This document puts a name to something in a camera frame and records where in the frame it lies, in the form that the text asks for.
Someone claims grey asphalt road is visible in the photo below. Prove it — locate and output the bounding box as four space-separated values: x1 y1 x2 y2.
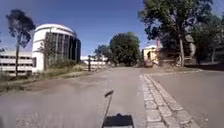
146 68 224 128

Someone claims large leafy tree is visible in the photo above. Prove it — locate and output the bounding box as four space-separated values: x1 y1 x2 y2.
138 0 224 68

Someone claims small bare tree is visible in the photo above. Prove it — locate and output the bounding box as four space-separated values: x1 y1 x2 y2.
37 32 58 71

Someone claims low white building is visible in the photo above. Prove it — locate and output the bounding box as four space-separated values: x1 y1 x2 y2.
0 49 37 77

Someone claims cobblestone strip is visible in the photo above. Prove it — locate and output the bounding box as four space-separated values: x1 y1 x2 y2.
139 73 201 128

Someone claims white round building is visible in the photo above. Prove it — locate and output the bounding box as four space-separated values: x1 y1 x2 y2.
31 23 82 73

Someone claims dark post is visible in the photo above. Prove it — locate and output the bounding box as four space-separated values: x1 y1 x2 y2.
87 54 92 72

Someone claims tall thin tree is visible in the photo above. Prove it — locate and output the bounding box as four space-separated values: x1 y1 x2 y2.
5 8 36 77

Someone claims dry grass verge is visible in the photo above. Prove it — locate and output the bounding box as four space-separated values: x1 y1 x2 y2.
0 64 108 93

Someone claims distant white building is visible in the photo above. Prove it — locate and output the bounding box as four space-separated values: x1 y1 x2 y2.
80 54 110 70

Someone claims pale yellow building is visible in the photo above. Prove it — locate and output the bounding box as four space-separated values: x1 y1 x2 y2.
142 44 163 66

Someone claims round dark green tree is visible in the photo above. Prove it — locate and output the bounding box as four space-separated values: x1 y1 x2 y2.
108 31 142 67

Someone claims grey asphalt path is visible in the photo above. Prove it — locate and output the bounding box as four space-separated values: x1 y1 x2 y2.
0 66 148 128

